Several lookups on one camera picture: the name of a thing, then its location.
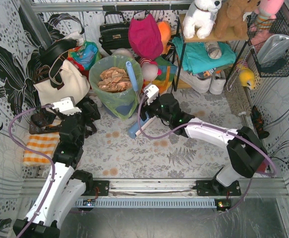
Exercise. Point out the pink plush toy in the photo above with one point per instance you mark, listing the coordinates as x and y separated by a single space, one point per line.
266 13

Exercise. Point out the crumpled brown paper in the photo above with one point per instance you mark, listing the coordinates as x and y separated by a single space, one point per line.
114 80

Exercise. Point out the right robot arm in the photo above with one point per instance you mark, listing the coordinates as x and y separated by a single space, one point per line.
246 153

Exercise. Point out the cream canvas tote bag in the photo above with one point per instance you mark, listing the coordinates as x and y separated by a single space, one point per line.
73 84

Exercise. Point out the silver foil bag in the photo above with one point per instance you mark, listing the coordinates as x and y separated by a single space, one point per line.
273 49

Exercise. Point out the magenta cloth bag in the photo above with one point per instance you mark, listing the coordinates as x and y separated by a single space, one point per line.
145 38

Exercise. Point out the black round hat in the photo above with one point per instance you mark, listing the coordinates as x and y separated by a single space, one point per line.
48 56

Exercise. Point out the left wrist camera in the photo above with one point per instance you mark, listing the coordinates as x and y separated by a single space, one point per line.
66 106

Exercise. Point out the blue trash bin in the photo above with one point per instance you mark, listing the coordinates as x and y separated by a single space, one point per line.
120 108

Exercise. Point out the white sneakers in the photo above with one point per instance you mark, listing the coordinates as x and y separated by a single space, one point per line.
213 83

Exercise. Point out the orange checkered cloth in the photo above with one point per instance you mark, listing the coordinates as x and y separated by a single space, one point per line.
43 143

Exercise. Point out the brown patterned handbag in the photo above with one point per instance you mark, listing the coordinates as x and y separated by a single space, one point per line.
45 121

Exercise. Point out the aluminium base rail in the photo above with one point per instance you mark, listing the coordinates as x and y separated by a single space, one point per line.
189 187

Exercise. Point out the yellow plush duck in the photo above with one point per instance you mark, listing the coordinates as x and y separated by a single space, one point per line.
246 75

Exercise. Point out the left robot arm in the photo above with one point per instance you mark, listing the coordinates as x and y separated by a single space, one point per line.
64 184

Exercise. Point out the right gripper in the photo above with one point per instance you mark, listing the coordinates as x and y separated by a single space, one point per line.
147 110

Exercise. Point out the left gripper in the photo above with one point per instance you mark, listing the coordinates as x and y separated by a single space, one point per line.
90 112

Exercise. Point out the white plush dog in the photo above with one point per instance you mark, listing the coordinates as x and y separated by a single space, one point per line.
200 18

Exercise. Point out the colourful printed bag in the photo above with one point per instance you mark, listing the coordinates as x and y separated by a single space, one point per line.
84 57

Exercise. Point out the rainbow striped bag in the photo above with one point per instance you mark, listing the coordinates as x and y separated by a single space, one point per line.
165 80

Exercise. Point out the brown teddy bear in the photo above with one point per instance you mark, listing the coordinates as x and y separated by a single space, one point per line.
231 15

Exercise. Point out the teal folded cloth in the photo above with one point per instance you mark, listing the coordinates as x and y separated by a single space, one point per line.
196 59

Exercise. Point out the blue floor squeegee mop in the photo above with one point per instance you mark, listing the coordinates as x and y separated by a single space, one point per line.
134 131

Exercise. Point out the pink white plush doll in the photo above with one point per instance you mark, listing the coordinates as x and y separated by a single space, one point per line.
149 69

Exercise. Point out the black wire basket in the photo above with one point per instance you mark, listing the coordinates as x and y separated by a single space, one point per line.
257 38

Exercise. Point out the orange plush toy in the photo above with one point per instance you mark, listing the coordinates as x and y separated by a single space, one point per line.
165 31

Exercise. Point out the black leather handbag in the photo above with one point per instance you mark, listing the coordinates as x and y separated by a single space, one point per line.
114 36

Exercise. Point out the black wooden shelf rack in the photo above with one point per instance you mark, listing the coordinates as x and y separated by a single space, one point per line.
179 55

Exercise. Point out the green trash bag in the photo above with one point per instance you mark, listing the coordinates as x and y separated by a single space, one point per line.
114 61

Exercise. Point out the cream plush sheep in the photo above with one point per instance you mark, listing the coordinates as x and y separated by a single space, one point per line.
123 52

